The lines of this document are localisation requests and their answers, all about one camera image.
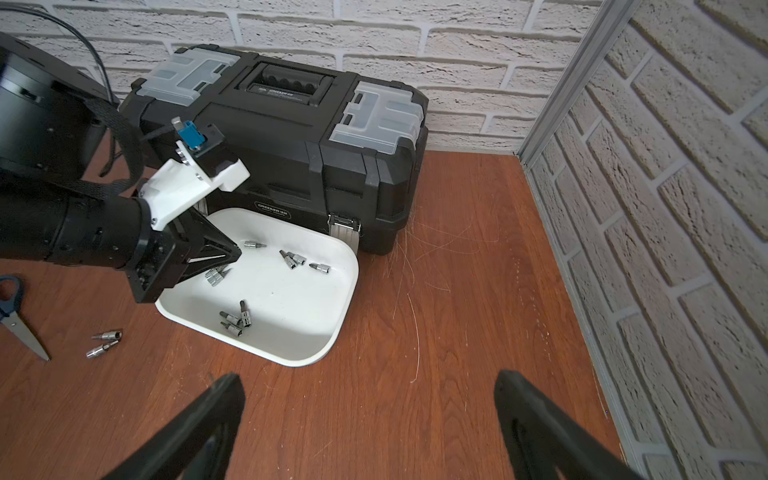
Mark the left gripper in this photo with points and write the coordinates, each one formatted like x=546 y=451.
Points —
x=188 y=246

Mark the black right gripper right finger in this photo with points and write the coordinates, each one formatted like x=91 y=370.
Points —
x=543 y=442

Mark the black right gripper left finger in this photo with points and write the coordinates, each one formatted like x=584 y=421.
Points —
x=197 y=443

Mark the silver socket bit nine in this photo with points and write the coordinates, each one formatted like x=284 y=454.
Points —
x=216 y=275

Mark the silver bit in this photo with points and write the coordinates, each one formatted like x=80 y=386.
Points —
x=232 y=328
x=231 y=318

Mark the dark bit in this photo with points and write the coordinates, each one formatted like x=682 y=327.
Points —
x=245 y=316

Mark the silver socket bit one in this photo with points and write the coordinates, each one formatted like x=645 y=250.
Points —
x=288 y=259

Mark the silver socket bit three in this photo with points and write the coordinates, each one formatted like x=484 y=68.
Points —
x=114 y=335

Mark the silver socket bit four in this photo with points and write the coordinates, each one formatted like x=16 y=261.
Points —
x=320 y=267

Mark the silver socket bit five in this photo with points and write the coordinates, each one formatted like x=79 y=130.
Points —
x=102 y=349

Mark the silver socket bit two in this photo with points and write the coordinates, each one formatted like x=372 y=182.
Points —
x=298 y=259

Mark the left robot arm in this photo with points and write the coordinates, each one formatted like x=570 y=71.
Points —
x=82 y=186

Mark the white plastic storage box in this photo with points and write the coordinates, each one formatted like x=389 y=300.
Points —
x=296 y=314

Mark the black plastic toolbox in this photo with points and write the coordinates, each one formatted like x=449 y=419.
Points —
x=335 y=152

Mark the blue handled scissors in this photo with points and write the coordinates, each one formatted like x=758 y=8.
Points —
x=11 y=319

